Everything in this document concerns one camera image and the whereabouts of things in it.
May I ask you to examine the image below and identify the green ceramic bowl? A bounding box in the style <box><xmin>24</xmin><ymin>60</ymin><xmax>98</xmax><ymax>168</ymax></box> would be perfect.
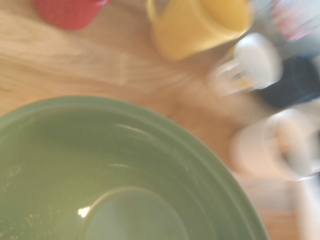
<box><xmin>0</xmin><ymin>95</ymin><xmax>272</xmax><ymax>240</ymax></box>

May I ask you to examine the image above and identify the yellow mug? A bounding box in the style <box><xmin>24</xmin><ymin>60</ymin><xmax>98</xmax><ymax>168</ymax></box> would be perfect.
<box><xmin>146</xmin><ymin>0</ymin><xmax>253</xmax><ymax>61</ymax></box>

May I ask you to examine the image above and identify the large white cup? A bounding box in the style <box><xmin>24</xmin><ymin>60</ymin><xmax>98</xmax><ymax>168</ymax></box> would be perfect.
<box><xmin>229</xmin><ymin>108</ymin><xmax>320</xmax><ymax>182</ymax></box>

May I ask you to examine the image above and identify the white cup blue pattern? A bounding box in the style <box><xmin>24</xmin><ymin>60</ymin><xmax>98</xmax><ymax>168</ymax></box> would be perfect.
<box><xmin>207</xmin><ymin>32</ymin><xmax>283</xmax><ymax>97</ymax></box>

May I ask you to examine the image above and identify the dark blue container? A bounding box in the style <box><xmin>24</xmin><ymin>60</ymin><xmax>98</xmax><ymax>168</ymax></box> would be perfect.
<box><xmin>257</xmin><ymin>56</ymin><xmax>320</xmax><ymax>110</ymax></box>

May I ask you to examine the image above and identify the red mug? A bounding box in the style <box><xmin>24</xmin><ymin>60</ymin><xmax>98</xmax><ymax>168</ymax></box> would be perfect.
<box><xmin>33</xmin><ymin>0</ymin><xmax>113</xmax><ymax>31</ymax></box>

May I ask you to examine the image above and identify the glass jar red checked lid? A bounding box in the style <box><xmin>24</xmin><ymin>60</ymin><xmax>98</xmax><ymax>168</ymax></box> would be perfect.
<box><xmin>252</xmin><ymin>0</ymin><xmax>320</xmax><ymax>51</ymax></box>

